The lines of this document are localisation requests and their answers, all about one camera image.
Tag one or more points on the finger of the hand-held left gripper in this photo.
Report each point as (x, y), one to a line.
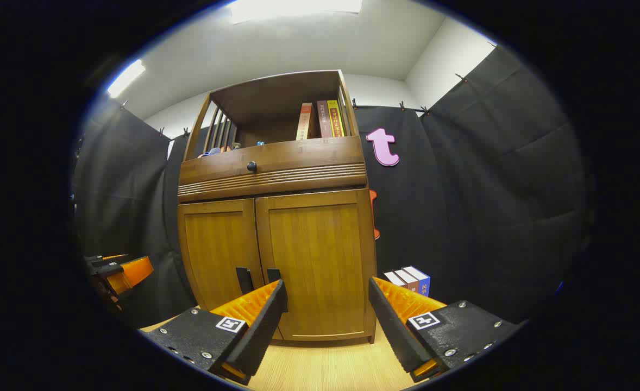
(108, 259)
(132, 273)

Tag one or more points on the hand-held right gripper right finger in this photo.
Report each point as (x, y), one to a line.
(393, 326)

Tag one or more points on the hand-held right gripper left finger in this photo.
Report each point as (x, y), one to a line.
(263, 326)

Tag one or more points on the wooden shoe cabinet door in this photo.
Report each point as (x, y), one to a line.
(320, 255)
(217, 250)

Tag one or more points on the wooden double-door shoe cabinet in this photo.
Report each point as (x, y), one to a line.
(276, 108)

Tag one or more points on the wooden cabinet drawer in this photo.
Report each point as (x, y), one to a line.
(309, 157)

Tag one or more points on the white book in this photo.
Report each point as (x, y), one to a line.
(393, 278)

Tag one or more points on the brown book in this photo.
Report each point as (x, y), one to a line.
(407, 279)

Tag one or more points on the blue book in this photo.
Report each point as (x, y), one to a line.
(422, 281)

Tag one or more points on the blue plush toy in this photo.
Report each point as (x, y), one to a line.
(209, 152)

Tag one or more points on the black round drawer knob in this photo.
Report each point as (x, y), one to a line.
(251, 166)

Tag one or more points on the black backdrop cloth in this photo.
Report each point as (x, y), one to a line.
(488, 190)

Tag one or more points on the small ceiling light panel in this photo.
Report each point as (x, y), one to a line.
(126, 79)

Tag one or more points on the beige orange book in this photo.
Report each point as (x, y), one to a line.
(305, 122)

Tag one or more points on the dark red book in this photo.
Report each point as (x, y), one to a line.
(324, 119)

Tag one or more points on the yellow book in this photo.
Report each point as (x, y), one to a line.
(335, 118)

